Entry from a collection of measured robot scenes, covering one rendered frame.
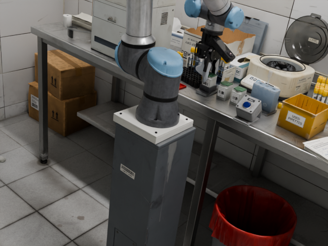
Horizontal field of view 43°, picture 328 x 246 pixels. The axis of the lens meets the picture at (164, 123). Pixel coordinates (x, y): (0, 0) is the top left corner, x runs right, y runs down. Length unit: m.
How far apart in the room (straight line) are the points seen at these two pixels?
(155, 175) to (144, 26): 0.49
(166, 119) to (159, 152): 0.11
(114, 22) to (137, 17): 0.59
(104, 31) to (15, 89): 1.39
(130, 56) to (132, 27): 0.10
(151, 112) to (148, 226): 0.42
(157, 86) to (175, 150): 0.24
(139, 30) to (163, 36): 0.66
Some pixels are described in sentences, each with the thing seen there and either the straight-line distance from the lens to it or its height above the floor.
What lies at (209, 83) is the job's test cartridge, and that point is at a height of 0.93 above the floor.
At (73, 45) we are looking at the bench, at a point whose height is 0.87.
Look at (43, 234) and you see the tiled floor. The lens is 2.28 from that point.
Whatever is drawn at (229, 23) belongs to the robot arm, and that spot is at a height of 1.22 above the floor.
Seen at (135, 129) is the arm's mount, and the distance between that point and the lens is 1.38.
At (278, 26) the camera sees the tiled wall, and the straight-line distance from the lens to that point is 2.19.
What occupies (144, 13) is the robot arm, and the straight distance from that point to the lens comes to 1.38.
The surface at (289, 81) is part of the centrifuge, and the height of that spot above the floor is 0.97.
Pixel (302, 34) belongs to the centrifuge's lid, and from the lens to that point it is 2.10.
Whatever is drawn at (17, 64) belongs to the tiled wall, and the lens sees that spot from 3.20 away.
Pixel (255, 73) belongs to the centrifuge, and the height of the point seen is 0.95.
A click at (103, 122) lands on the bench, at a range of 2.70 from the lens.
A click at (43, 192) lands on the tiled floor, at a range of 2.54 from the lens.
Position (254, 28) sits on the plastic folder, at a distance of 2.22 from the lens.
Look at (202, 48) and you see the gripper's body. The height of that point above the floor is 1.06.
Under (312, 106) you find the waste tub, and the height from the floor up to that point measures 0.95.
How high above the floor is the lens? 1.56
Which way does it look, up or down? 28 degrees down
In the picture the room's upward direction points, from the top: 8 degrees clockwise
